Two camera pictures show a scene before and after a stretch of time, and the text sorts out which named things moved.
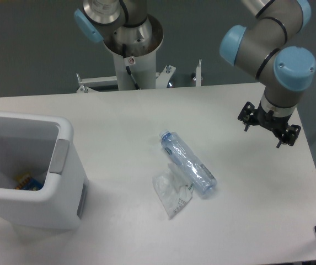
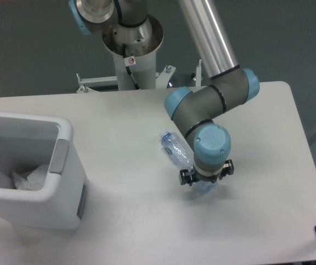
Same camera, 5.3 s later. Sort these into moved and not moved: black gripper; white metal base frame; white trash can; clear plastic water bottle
Moved: black gripper
Not moved: white metal base frame; clear plastic water bottle; white trash can
